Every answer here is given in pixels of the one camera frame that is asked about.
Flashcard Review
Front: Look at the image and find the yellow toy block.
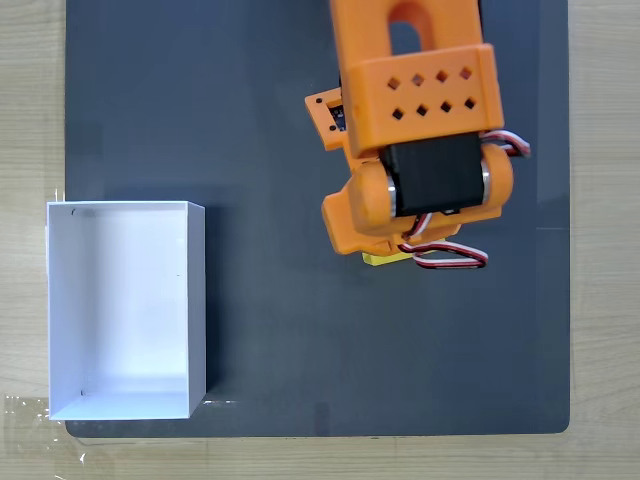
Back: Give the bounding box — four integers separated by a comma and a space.
362, 238, 447, 268

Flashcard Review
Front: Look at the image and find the white cardboard box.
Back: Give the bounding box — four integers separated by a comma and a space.
46, 200, 207, 421

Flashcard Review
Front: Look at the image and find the dark grey mat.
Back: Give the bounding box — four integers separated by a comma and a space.
64, 0, 572, 439

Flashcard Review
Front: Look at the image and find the clear adhesive tape piece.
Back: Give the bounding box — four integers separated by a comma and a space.
3, 393, 69, 480

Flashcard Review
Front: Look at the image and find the red white black servo cable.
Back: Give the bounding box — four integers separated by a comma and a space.
397, 212, 489, 271
478, 129, 532, 159

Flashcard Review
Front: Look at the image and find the orange camera mount plate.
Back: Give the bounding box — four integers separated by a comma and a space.
304, 86, 352, 152

